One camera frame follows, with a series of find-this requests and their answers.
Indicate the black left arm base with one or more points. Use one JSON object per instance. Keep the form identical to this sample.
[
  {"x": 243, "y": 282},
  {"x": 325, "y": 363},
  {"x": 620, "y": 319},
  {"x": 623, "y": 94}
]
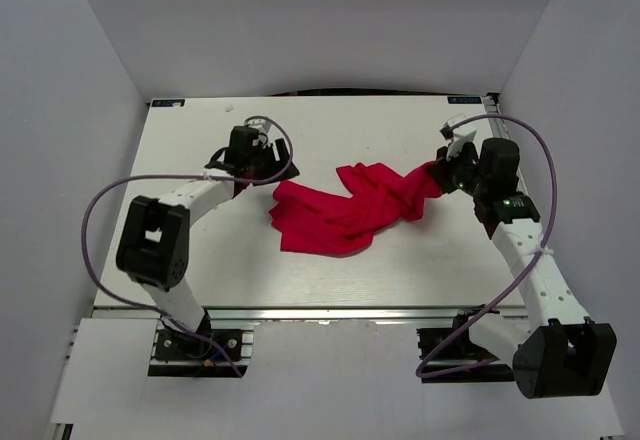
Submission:
[{"x": 174, "y": 357}]

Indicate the blue corner sticker left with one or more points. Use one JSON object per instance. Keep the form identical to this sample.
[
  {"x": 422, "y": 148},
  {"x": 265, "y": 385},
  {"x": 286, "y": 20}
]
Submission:
[{"x": 167, "y": 103}]

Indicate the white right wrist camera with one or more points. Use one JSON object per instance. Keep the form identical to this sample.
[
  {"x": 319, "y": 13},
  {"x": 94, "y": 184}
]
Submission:
[{"x": 457, "y": 133}]

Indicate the blue corner sticker right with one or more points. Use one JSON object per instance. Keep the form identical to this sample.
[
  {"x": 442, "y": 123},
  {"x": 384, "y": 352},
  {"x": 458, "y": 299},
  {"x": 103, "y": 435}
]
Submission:
[{"x": 464, "y": 100}]

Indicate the blue corner sticker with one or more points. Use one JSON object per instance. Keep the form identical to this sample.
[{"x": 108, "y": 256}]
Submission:
[
  {"x": 167, "y": 103},
  {"x": 464, "y": 100}
]

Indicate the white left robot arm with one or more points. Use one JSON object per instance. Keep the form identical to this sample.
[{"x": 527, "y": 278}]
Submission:
[{"x": 154, "y": 247}]

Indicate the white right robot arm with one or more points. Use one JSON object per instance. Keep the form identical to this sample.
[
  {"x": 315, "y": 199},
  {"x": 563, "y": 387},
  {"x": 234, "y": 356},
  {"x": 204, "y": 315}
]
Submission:
[{"x": 536, "y": 326}]

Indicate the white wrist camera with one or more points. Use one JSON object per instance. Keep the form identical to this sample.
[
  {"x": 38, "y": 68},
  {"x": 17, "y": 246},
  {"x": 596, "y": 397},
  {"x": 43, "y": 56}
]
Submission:
[
  {"x": 457, "y": 133},
  {"x": 262, "y": 125}
]

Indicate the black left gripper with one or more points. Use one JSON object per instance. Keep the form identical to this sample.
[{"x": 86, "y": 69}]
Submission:
[{"x": 276, "y": 167}]

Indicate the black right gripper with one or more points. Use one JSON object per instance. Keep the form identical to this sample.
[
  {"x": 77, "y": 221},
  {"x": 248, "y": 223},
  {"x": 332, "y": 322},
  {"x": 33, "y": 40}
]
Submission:
[{"x": 441, "y": 168}]

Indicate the red t shirt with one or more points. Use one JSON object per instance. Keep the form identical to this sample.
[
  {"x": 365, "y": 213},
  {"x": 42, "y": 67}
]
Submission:
[{"x": 320, "y": 223}]

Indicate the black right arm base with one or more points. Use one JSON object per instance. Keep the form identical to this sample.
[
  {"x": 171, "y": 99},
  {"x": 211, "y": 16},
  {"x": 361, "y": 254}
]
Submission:
[{"x": 462, "y": 352}]

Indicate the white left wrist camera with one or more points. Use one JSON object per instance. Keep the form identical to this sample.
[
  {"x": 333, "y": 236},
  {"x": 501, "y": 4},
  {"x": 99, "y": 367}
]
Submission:
[{"x": 262, "y": 125}]

